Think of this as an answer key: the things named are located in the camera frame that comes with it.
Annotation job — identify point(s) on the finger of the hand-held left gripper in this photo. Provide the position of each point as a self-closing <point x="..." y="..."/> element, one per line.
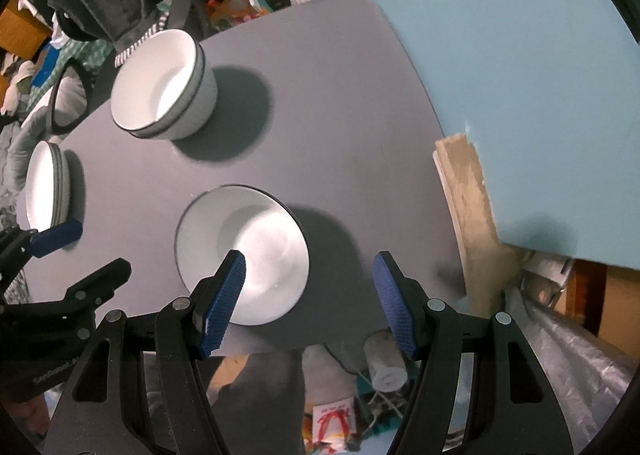
<point x="55" y="237"/>
<point x="100" y="280"/>

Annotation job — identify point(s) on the black office chair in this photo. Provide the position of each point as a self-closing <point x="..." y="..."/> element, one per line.
<point x="186" y="0"/>

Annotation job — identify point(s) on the orange snack packet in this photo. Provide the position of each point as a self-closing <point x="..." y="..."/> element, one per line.
<point x="235" y="5"/>

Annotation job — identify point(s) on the white paper roll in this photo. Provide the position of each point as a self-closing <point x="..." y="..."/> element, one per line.
<point x="385" y="365"/>

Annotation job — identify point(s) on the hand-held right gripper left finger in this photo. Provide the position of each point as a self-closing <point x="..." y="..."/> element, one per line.
<point x="225" y="305"/>

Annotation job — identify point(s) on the red and white paper packet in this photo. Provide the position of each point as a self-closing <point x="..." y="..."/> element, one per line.
<point x="332" y="422"/>

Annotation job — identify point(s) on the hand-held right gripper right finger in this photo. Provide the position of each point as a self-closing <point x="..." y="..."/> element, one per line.
<point x="395" y="305"/>

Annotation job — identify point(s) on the grey plastic sheet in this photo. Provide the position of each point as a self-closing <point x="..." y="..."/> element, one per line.
<point x="565" y="360"/>

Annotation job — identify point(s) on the white bowl with black rim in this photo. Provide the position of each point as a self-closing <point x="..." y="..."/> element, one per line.
<point x="205" y="100"/>
<point x="260" y="245"/>
<point x="160" y="80"/>

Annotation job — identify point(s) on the brown wooden cabinet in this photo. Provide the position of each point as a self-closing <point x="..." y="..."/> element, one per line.
<point x="615" y="300"/>

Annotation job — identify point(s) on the light wooden board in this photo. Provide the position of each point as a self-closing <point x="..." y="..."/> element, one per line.
<point x="470" y="215"/>

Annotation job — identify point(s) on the teal patterned cloth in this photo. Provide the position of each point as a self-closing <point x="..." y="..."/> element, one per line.
<point x="75" y="57"/>

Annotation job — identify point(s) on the brown cardboard box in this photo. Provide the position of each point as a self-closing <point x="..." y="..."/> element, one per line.
<point x="20" y="25"/>

